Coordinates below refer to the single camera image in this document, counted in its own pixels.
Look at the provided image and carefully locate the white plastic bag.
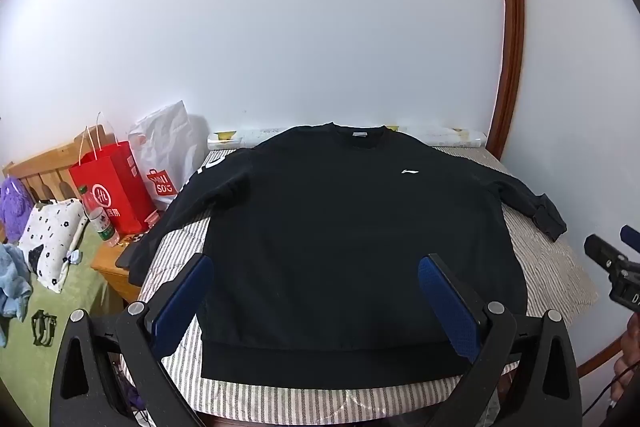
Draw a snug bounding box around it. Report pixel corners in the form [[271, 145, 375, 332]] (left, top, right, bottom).
[[128, 101, 206, 210]]

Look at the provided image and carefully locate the plastic bottle with green label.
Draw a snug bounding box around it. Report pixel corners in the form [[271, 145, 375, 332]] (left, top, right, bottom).
[[80, 186, 120, 248]]

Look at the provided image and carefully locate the rolled clear printed tablecloth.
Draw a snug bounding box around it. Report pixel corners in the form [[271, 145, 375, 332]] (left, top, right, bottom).
[[207, 124, 488, 152]]

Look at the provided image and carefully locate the red paper bag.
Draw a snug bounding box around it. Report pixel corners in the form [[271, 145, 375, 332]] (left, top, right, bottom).
[[69, 112, 157, 235]]

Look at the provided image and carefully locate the wooden headboard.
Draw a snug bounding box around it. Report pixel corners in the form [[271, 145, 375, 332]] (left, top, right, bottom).
[[2, 134, 116, 208]]

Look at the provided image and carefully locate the wooden nightstand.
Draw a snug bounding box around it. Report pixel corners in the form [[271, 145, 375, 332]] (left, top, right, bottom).
[[91, 232, 151, 304]]

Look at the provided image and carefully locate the black cable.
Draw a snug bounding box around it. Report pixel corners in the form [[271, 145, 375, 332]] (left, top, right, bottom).
[[584, 372, 632, 414]]

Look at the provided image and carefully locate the green blanket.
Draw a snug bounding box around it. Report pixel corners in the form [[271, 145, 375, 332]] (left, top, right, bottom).
[[0, 219, 123, 408]]

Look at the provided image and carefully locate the light blue cloth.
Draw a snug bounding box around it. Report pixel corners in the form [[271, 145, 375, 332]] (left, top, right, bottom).
[[0, 243, 34, 348]]

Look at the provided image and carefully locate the striped bed sheet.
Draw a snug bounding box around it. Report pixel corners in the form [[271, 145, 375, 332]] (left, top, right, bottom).
[[137, 146, 599, 427]]

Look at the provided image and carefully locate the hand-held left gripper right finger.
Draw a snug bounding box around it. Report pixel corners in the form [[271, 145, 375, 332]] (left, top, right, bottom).
[[417, 253, 584, 427]]

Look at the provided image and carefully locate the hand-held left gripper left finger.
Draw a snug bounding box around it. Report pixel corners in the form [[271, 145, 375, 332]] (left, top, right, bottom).
[[49, 252, 216, 427]]

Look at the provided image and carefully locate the white flower print pillow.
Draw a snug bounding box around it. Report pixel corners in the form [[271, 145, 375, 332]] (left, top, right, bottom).
[[19, 199, 90, 294]]

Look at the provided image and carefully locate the person's right hand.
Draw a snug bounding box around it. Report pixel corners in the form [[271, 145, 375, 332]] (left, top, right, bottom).
[[614, 313, 640, 408]]

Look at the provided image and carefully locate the purple plush toy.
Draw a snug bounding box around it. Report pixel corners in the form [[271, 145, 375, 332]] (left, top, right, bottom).
[[0, 177, 35, 243]]

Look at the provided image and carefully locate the brown wooden door frame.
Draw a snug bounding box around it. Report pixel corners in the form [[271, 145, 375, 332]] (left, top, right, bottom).
[[487, 0, 526, 160]]

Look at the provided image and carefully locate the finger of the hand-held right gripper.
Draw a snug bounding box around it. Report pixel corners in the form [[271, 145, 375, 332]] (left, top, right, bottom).
[[619, 224, 640, 254], [584, 234, 629, 269]]

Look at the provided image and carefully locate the black sweatshirt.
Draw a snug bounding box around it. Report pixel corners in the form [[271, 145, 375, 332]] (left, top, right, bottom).
[[129, 122, 568, 390]]

